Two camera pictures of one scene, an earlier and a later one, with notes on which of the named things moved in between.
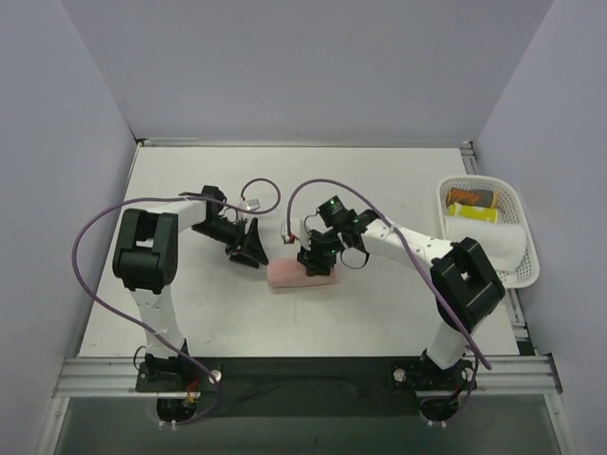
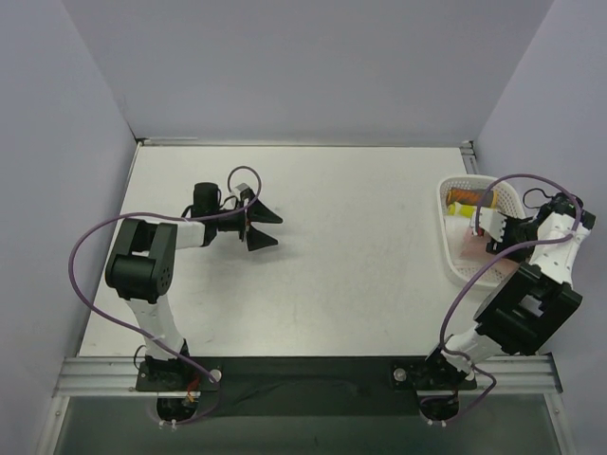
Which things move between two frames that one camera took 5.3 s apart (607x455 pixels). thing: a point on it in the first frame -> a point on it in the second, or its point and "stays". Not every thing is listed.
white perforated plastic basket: (511, 209) stays
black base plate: (306, 386) stays
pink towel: (289, 272) -> (472, 251)
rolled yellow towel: (479, 213) stays
